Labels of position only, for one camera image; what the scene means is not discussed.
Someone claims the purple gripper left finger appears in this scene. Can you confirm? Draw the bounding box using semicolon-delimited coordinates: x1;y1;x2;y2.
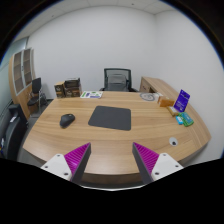
42;143;91;184

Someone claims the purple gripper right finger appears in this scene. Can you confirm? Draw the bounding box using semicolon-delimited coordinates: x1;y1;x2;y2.
132;142;183;184

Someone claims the black computer mouse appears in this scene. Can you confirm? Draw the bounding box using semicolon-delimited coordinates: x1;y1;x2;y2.
59;114;75;128

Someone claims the dark grey mouse pad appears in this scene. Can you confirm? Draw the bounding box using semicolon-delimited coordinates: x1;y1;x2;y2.
88;106;131;131

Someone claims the blue card pack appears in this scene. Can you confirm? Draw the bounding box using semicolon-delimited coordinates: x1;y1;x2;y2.
176;116;183;125

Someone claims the green card pack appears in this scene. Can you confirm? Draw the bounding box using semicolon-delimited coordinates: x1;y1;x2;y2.
179;112;194;127

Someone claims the small tan box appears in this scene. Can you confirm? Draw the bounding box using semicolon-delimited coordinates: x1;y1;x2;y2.
167;106;179;116

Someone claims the orange wooden box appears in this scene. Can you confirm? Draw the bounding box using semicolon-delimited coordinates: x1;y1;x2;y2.
158;96;174;107

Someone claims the round silver disc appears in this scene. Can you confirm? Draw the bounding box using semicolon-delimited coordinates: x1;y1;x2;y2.
140;93;155;101

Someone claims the black leather chair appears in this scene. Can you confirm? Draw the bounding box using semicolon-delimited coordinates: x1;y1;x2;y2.
0;104;28;161

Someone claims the white green booklet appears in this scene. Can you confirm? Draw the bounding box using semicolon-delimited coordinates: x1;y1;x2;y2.
80;91;103;99

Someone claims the purple standing sign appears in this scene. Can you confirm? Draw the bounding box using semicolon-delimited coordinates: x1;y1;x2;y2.
174;90;190;112

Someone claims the black visitor chair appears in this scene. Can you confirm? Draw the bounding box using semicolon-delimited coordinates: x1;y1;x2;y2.
27;78;48;109

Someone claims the dark brown box stack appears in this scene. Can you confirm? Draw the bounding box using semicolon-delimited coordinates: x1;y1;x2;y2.
64;78;82;97

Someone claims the small brown box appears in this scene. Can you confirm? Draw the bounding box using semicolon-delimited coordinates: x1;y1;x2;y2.
54;82;65;98

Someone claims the wooden side cabinet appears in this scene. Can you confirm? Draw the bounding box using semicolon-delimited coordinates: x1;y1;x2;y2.
139;77;179;100

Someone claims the grey mesh office chair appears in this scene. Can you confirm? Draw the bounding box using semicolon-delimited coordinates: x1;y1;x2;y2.
101;68;136;92

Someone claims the wooden bookcase cabinet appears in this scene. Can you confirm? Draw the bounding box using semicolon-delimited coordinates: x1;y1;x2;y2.
8;48;38;118

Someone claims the desk cable grommet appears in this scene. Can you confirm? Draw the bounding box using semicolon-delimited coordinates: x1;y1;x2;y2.
169;137;178;146

